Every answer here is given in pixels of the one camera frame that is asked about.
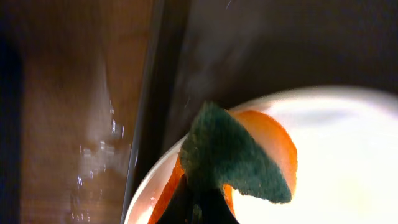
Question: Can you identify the white plate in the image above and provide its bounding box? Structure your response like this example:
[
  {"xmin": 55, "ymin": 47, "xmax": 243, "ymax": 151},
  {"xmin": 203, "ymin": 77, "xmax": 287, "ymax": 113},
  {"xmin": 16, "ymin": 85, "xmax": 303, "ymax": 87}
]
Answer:
[{"xmin": 123, "ymin": 85, "xmax": 398, "ymax": 224}]

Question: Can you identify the brown serving tray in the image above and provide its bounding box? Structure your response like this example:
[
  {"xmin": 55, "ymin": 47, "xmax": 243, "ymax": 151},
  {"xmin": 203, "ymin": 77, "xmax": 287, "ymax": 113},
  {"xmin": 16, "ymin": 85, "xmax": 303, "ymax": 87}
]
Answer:
[{"xmin": 125, "ymin": 1, "xmax": 397, "ymax": 223}]

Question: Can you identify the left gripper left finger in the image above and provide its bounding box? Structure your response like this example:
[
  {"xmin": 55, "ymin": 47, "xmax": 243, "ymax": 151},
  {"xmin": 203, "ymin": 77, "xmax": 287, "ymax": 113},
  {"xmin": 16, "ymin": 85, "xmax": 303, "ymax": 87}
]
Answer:
[{"xmin": 156, "ymin": 174, "xmax": 194, "ymax": 224}]

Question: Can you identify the orange green scrub sponge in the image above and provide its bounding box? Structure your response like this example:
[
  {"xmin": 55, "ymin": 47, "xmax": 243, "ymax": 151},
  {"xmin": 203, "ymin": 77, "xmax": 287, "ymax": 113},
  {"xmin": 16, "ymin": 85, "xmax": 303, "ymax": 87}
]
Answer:
[{"xmin": 149, "ymin": 103, "xmax": 298, "ymax": 223}]

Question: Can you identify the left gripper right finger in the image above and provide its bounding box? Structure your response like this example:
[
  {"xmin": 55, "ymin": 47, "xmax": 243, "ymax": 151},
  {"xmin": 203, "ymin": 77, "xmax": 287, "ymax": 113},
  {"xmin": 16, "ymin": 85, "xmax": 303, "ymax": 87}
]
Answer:
[{"xmin": 199, "ymin": 189, "xmax": 239, "ymax": 224}]

